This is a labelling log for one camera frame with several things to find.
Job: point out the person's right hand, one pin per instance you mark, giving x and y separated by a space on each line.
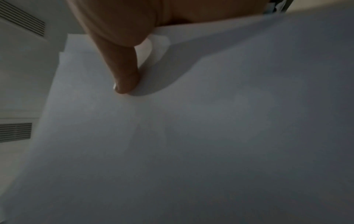
124 15

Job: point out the white paper stack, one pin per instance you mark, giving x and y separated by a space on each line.
193 142

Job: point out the white ceiling air vent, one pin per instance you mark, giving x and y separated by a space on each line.
15 132
22 17

